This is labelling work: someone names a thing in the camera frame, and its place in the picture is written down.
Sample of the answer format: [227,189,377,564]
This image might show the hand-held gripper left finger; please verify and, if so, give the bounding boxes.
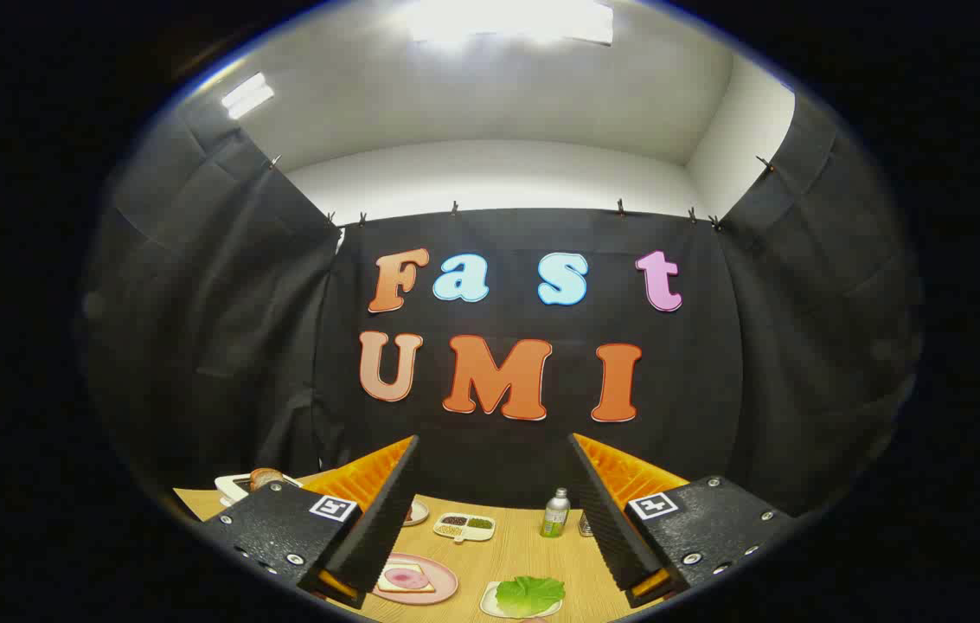
[200,435,421,611]

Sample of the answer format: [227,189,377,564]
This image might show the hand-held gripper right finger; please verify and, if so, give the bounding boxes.
[567,433,797,609]

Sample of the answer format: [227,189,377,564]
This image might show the green lettuce leaf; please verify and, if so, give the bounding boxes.
[495,576,567,618]

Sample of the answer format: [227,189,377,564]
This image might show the green and silver bottle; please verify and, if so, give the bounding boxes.
[540,488,572,539]

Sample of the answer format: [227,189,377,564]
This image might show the bread slice with ham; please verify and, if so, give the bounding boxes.
[377,567,437,594]

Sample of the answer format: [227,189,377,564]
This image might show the white divided dish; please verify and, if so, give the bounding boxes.
[433,512,496,544]

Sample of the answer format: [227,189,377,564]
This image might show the pink round plate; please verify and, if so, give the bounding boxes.
[371,552,459,606]

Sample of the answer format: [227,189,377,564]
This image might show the black backdrop cloth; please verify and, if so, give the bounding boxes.
[79,91,923,520]

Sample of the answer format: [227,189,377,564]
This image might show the white rectangular dish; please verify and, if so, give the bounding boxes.
[479,580,564,620]

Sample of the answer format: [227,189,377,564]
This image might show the white toaster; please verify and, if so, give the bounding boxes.
[215,472,304,507]

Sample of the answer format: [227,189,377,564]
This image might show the small ceiling light panel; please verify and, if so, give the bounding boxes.
[221,73,275,120]

